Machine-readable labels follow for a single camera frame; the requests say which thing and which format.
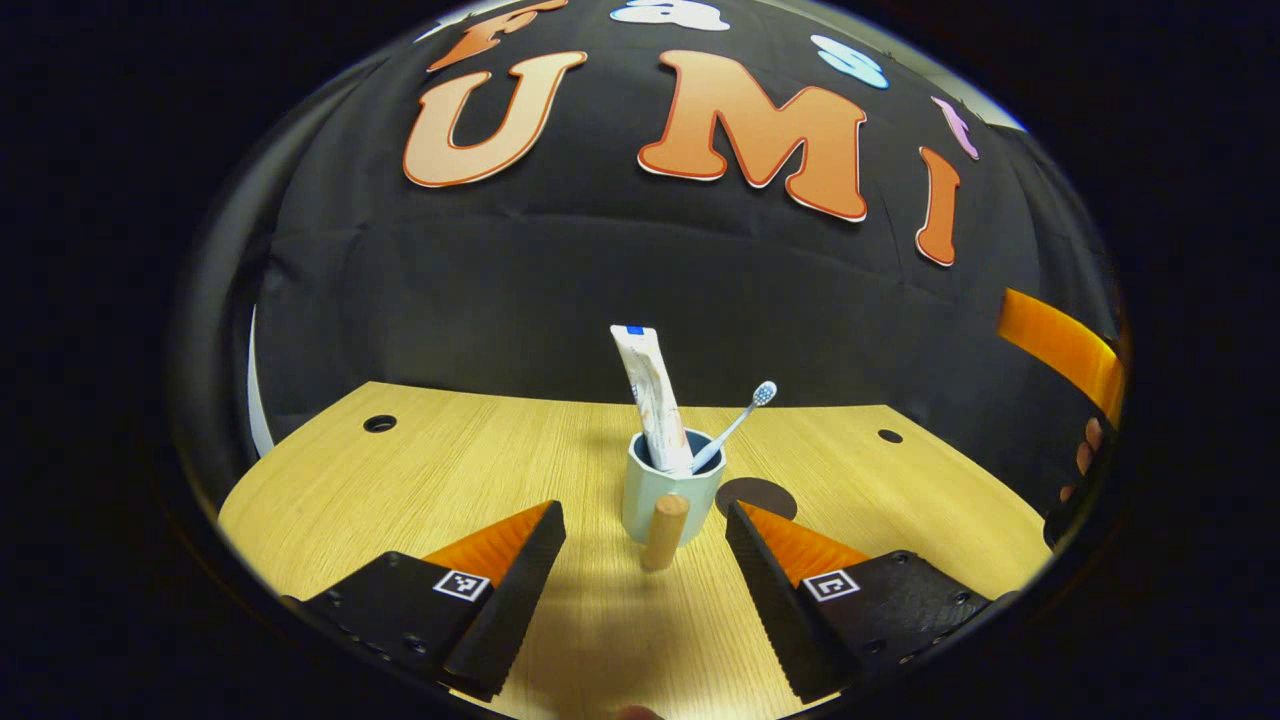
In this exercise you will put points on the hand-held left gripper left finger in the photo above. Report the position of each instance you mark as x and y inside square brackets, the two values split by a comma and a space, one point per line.
[505, 620]

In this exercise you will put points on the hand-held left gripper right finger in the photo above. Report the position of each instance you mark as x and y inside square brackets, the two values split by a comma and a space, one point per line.
[785, 620]

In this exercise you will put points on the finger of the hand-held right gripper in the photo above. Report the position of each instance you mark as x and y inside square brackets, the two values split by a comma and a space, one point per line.
[1060, 345]

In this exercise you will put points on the dark brown round coaster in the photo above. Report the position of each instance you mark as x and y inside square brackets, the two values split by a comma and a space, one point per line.
[765, 495]

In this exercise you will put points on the white toothbrush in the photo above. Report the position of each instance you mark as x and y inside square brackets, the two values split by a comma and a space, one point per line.
[735, 425]

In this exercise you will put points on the white toothpaste tube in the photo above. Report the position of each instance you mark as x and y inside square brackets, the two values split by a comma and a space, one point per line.
[650, 390]

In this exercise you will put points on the wooden desktop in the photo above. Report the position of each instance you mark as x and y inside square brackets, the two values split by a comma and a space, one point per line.
[400, 480]

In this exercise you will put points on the black backdrop cloth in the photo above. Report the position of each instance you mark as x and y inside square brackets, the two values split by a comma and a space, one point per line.
[600, 260]

